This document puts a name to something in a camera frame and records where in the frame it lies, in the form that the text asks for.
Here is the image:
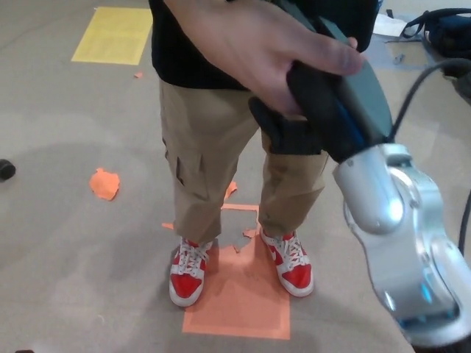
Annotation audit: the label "crumpled orange paper piece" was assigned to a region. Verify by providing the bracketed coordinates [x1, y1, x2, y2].
[89, 168, 121, 202]

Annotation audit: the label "curled orange paper scrap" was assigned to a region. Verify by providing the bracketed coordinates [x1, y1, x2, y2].
[223, 179, 238, 202]

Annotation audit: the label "white paper sheet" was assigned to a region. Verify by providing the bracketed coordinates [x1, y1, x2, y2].
[372, 13, 406, 37]

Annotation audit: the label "person's red white sneaker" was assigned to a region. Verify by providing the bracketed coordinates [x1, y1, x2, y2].
[168, 237, 214, 308]
[259, 229, 315, 298]

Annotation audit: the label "black t-shirt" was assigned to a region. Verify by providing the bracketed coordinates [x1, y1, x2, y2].
[148, 0, 380, 91]

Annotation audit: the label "yellow floor sheet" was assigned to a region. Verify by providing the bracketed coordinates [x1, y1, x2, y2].
[71, 6, 154, 66]

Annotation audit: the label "large torn orange floor sheet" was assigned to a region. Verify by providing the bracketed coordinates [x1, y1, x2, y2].
[182, 203, 291, 341]

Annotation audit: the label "dark blue backpack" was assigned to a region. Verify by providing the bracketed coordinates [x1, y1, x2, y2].
[399, 7, 471, 60]

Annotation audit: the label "black round object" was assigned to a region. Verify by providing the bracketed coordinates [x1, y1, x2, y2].
[0, 159, 17, 182]

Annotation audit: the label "person's left red white sneaker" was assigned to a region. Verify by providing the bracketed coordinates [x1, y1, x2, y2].
[259, 229, 315, 298]

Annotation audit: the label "person's bare right hand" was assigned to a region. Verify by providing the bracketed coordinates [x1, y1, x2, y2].
[163, 0, 367, 115]

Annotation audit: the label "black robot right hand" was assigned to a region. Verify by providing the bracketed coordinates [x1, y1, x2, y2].
[248, 0, 394, 165]

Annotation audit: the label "person's right red white sneaker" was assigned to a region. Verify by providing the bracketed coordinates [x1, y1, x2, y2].
[168, 237, 214, 308]

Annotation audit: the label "khaki cargo trousers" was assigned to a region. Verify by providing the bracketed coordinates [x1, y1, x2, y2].
[158, 79, 330, 243]

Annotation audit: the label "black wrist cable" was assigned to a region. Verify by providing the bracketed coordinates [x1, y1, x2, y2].
[388, 57, 471, 143]
[457, 190, 471, 252]

